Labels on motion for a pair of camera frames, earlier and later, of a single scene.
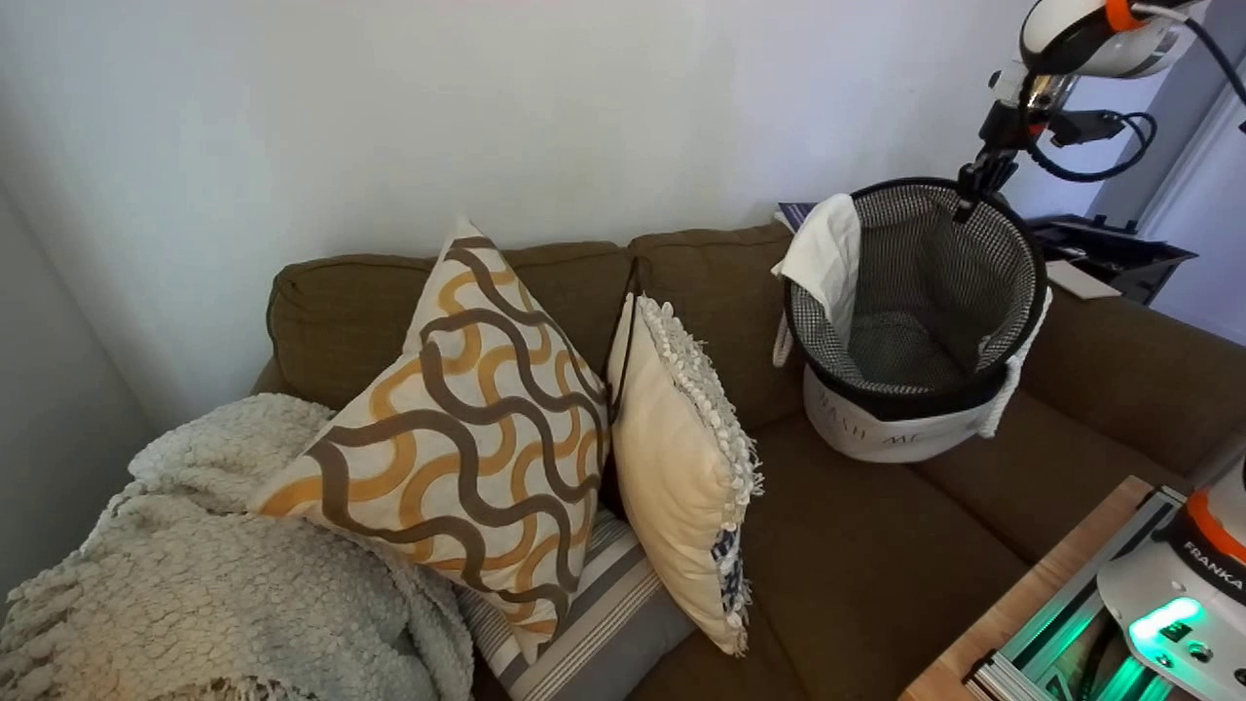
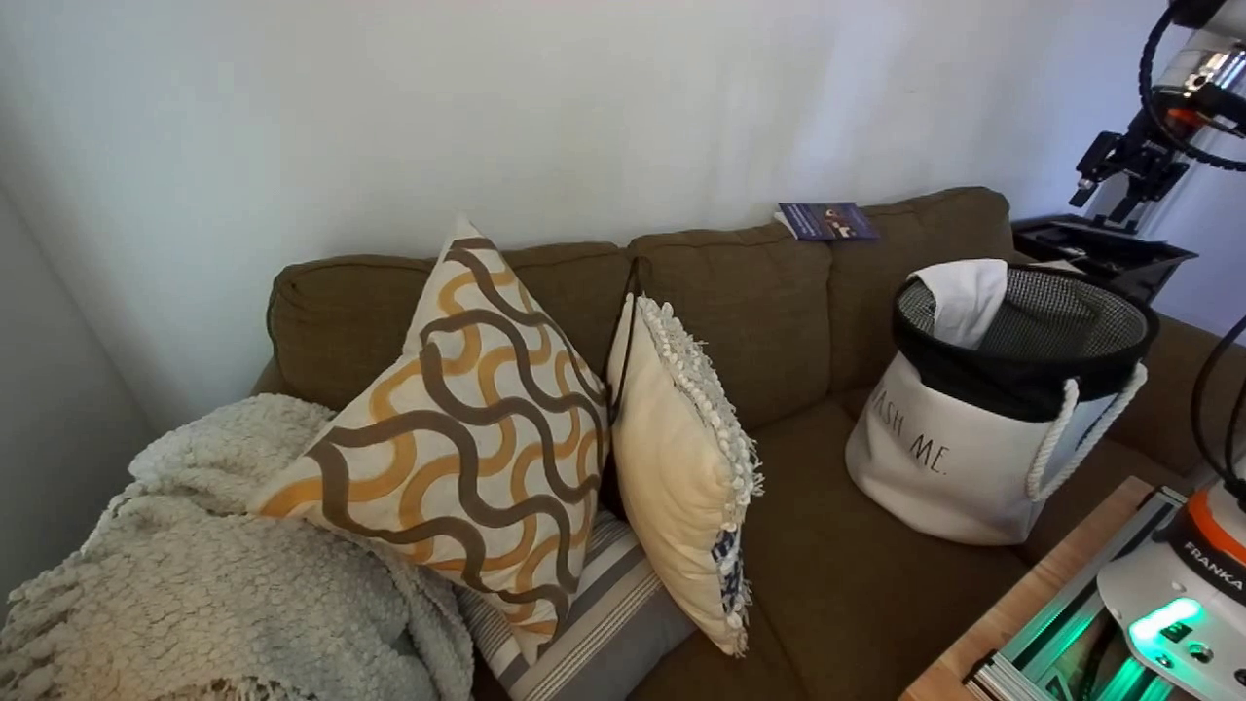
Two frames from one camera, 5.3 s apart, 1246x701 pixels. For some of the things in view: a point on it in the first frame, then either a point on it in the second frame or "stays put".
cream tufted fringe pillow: (687, 462) stays put
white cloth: (828, 252) -> (961, 298)
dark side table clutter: (1090, 256) stays put
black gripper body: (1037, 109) -> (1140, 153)
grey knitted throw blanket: (192, 588) stays put
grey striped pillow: (620, 635) stays put
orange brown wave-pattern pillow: (485, 440) stays put
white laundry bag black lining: (938, 327) -> (981, 440)
